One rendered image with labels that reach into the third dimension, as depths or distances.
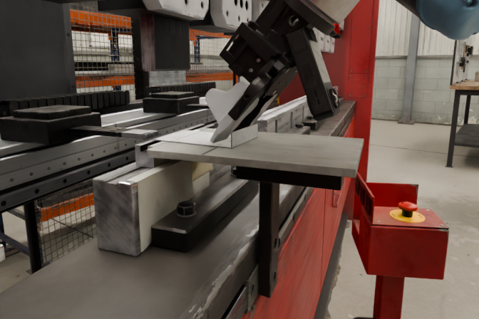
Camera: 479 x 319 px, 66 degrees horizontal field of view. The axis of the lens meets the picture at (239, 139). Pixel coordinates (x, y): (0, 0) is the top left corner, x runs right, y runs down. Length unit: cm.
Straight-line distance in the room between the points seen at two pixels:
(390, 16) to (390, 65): 93
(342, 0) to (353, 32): 220
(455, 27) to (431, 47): 750
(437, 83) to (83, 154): 743
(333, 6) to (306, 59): 6
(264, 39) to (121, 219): 28
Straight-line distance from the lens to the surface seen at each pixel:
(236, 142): 49
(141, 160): 53
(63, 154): 74
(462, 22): 39
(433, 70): 789
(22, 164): 69
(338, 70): 265
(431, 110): 793
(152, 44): 52
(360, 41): 264
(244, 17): 74
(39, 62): 107
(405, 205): 89
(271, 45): 47
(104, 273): 47
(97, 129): 64
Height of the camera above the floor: 111
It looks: 11 degrees down
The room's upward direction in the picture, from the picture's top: straight up
